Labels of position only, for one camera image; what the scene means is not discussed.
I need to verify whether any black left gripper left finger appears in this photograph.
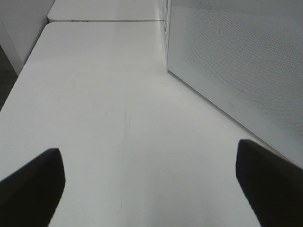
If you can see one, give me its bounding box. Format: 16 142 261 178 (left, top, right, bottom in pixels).
0 148 66 227

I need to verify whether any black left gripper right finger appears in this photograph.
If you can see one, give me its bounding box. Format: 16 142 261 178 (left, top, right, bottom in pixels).
235 140 303 227

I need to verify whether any white microwave door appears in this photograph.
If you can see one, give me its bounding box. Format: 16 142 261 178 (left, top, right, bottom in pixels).
167 0 303 166

